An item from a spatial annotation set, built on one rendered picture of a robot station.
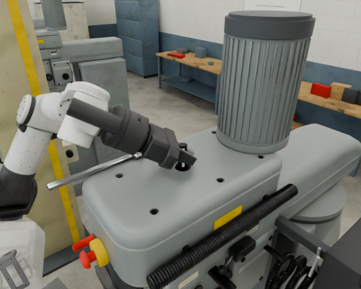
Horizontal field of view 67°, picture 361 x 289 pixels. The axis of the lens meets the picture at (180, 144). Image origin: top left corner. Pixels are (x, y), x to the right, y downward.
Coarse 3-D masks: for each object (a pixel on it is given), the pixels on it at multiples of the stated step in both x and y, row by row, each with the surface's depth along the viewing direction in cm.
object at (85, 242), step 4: (88, 236) 70; (92, 236) 70; (80, 240) 69; (84, 240) 69; (88, 240) 69; (76, 244) 68; (80, 244) 68; (84, 244) 68; (88, 244) 69; (72, 248) 68; (76, 248) 67; (80, 248) 68
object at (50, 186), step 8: (112, 160) 66; (120, 160) 66; (128, 160) 68; (96, 168) 63; (104, 168) 64; (72, 176) 61; (80, 176) 61; (48, 184) 58; (56, 184) 58; (64, 184) 59
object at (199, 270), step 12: (252, 228) 75; (240, 240) 73; (216, 252) 67; (228, 252) 72; (204, 264) 66; (216, 264) 70; (180, 276) 61; (192, 276) 65; (168, 288) 62; (180, 288) 64
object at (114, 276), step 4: (112, 268) 134; (112, 272) 137; (112, 276) 139; (116, 276) 135; (112, 280) 142; (116, 280) 137; (120, 280) 133; (116, 284) 140; (120, 284) 135; (124, 284) 131; (128, 284) 127; (120, 288) 138; (124, 288) 133; (128, 288) 129; (132, 288) 126; (136, 288) 122
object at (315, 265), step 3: (318, 249) 74; (318, 252) 74; (318, 255) 75; (318, 258) 71; (315, 261) 72; (318, 261) 72; (315, 264) 73; (312, 267) 74; (315, 267) 73; (312, 270) 75; (315, 270) 79; (309, 273) 76; (312, 273) 76; (309, 276) 77; (315, 279) 84; (312, 282) 84
